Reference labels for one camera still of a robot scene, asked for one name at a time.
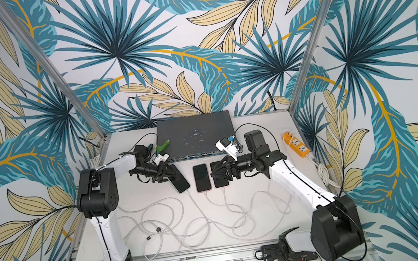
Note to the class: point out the phone with pink case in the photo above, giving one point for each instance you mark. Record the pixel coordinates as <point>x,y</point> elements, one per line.
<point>202,178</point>

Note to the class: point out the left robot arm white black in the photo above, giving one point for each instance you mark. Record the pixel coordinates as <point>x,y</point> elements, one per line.
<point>98,196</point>

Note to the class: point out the grey network switch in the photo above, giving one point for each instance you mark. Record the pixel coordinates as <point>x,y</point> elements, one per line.
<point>194,137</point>

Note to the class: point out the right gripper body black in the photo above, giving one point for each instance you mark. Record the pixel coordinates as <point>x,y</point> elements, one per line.
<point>231,166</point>

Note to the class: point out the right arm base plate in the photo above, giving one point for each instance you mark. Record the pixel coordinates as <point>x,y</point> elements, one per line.
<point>282,252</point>

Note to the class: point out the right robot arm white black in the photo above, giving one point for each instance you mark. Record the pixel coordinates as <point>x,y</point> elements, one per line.
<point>335,227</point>

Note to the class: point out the phone with white case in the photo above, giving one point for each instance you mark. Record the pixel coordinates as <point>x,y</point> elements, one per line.
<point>218,182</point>

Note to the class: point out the orange power strip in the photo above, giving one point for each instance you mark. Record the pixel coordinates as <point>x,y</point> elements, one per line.
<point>290,139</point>

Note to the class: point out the phone with light blue case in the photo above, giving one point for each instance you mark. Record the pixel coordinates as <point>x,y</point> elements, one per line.
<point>177,179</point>

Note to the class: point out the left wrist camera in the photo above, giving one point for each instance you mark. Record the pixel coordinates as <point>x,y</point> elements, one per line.
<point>160,158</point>

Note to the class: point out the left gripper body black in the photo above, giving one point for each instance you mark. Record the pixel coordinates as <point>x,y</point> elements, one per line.
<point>159,171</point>

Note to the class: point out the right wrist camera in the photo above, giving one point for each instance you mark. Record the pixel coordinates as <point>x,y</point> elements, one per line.
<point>231,146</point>

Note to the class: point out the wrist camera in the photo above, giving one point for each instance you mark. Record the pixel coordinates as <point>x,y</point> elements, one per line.
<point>231,146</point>
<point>160,158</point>

